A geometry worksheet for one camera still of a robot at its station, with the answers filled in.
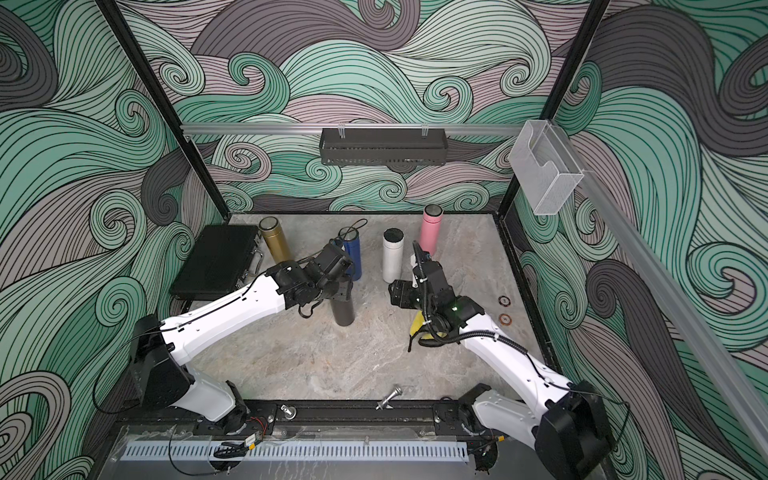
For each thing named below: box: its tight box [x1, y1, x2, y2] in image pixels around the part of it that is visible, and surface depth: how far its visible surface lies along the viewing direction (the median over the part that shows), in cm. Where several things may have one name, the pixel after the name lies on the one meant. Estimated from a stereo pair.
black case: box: [170, 225, 265, 301], surface depth 102 cm
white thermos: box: [382, 227, 405, 283], surface depth 90 cm
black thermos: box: [330, 279, 355, 327], surface depth 90 cm
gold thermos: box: [258, 216, 293, 265], surface depth 93 cm
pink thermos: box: [420, 204, 444, 257], surface depth 95 cm
